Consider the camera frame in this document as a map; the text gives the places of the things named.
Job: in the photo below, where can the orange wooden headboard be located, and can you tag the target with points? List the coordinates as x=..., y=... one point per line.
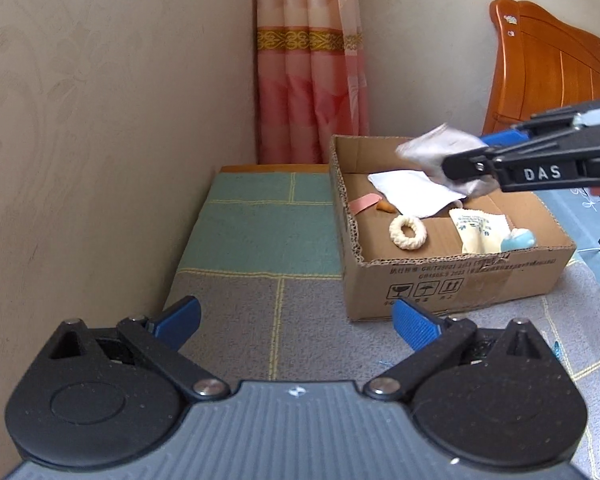
x=542, y=64

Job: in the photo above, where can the cardboard box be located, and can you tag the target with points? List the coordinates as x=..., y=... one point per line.
x=438, y=276

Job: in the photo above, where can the pink adhesive bandage strip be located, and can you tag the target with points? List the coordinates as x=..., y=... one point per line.
x=364, y=202

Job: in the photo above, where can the yellow lens cleaning cloth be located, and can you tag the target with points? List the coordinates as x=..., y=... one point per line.
x=480, y=232

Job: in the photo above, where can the grey woven cloth bag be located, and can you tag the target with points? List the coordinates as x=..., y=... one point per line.
x=426, y=153

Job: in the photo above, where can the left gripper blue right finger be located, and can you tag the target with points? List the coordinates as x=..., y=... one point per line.
x=415, y=326

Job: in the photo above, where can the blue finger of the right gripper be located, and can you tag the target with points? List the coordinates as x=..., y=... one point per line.
x=505, y=138
x=475, y=165

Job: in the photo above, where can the pink patterned curtain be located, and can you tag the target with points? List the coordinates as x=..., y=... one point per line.
x=311, y=78

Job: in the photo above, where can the blue floral bed sheet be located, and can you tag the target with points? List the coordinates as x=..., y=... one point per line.
x=578, y=212

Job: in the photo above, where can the small orange carrot toy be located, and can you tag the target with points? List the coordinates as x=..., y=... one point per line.
x=386, y=207

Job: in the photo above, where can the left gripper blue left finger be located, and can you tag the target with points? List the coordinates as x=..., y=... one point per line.
x=177, y=323

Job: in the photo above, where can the white blue plush toy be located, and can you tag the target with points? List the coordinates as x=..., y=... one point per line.
x=518, y=239

